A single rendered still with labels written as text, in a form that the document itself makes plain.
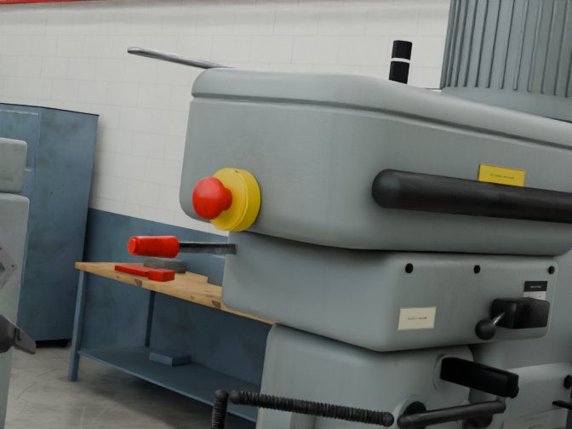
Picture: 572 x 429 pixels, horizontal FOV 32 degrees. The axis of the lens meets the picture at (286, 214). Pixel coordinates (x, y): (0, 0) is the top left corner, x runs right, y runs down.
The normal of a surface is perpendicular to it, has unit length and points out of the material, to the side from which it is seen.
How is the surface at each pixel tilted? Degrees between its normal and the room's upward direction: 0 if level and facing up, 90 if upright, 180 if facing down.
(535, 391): 90
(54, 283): 90
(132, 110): 90
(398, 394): 90
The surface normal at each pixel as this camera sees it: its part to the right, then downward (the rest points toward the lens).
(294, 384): -0.69, -0.04
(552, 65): 0.17, 0.07
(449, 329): 0.72, 0.12
